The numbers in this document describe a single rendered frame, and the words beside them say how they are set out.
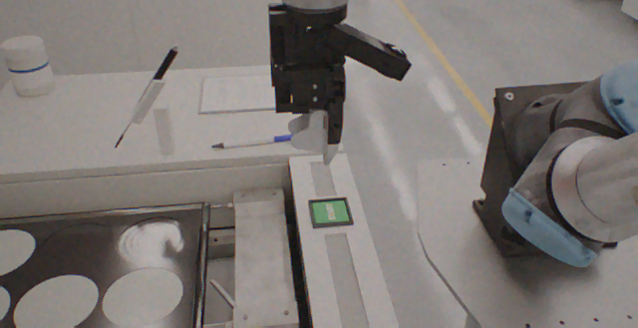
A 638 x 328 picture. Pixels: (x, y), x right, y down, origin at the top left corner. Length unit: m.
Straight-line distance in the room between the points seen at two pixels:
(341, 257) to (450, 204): 0.37
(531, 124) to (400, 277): 1.25
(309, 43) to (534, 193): 0.31
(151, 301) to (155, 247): 0.10
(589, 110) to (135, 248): 0.63
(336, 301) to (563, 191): 0.28
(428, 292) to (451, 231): 1.04
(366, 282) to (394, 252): 1.45
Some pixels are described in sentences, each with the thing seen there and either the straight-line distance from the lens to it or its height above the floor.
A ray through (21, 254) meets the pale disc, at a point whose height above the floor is 0.90.
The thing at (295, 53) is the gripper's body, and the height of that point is 1.21.
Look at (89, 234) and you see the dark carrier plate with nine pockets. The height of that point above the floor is 0.90.
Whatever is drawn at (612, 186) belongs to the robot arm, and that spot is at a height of 1.14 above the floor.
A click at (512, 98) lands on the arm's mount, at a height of 1.05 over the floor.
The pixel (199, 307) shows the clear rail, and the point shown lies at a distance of 0.75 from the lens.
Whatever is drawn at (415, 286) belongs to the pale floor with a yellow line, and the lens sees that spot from 2.02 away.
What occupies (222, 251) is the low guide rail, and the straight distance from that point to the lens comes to 0.92.
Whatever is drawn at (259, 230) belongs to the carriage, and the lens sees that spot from 0.88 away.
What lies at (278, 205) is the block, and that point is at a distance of 0.90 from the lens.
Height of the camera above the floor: 1.46
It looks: 33 degrees down
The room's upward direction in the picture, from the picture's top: straight up
